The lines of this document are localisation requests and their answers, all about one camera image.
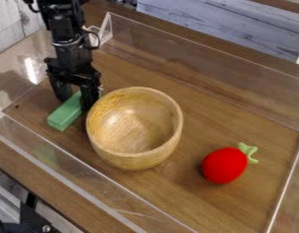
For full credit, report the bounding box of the brown wooden bowl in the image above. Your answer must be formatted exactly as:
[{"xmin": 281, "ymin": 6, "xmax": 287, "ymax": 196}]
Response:
[{"xmin": 87, "ymin": 86, "xmax": 183, "ymax": 170}]

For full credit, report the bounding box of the red felt strawberry toy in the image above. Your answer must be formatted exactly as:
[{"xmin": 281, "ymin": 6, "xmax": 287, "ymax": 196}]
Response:
[{"xmin": 200, "ymin": 142, "xmax": 259, "ymax": 184}]

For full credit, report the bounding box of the green rectangular block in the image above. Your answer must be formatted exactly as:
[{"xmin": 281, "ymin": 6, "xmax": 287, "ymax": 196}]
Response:
[{"xmin": 48, "ymin": 91, "xmax": 83, "ymax": 131}]

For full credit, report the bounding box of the black metal table bracket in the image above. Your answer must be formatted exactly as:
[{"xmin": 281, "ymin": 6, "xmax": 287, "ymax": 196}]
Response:
[{"xmin": 20, "ymin": 193, "xmax": 61, "ymax": 233}]

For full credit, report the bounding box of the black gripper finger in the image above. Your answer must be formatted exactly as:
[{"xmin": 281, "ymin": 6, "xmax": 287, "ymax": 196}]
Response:
[
  {"xmin": 80, "ymin": 85, "xmax": 100, "ymax": 111},
  {"xmin": 48, "ymin": 76, "xmax": 73, "ymax": 102}
]

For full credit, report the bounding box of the clear acrylic tray wall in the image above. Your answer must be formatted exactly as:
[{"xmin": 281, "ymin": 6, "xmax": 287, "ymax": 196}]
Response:
[{"xmin": 0, "ymin": 14, "xmax": 299, "ymax": 233}]

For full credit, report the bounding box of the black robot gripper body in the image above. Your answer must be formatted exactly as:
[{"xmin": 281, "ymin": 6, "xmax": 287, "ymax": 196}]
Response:
[{"xmin": 44, "ymin": 42, "xmax": 103, "ymax": 89}]

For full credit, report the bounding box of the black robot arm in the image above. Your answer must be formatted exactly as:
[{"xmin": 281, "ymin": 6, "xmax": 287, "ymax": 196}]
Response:
[{"xmin": 22, "ymin": 0, "xmax": 101, "ymax": 110}]

